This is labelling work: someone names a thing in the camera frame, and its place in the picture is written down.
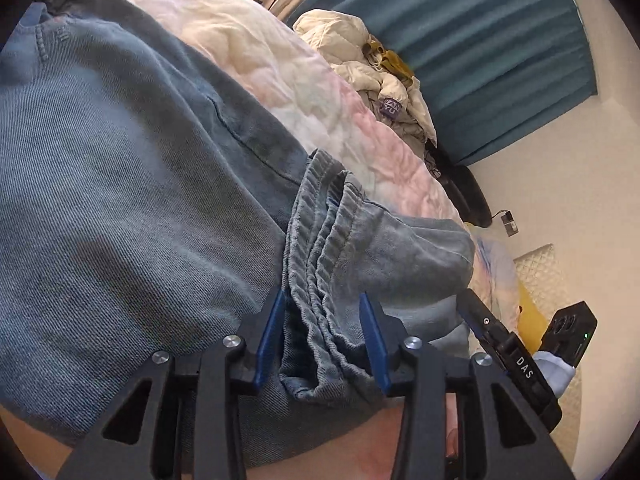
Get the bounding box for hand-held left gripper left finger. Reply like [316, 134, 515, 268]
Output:
[55, 287, 287, 480]

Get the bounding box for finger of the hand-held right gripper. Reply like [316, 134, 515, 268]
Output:
[457, 287, 508, 356]

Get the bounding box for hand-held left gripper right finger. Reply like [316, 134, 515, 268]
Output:
[359, 292, 576, 480]

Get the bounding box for blue denim jeans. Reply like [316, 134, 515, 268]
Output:
[0, 0, 476, 461]

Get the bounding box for pile of cream clothes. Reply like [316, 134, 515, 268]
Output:
[292, 8, 381, 86]

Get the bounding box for yellow plush toy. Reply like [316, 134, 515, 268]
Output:
[517, 280, 546, 356]

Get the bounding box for cream quilted headboard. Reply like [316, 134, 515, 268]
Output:
[515, 244, 586, 441]

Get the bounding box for black leather sofa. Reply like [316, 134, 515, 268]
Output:
[425, 142, 493, 228]

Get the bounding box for white crumpled garment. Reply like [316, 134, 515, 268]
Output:
[400, 77, 437, 143]

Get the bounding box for pastel quilt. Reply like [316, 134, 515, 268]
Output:
[0, 0, 523, 480]

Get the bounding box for wide blue curtain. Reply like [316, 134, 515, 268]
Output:
[300, 0, 599, 167]

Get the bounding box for mustard yellow garment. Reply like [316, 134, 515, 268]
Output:
[362, 40, 416, 86]

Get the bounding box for wall socket with charger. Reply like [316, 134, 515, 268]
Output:
[492, 210, 521, 237]

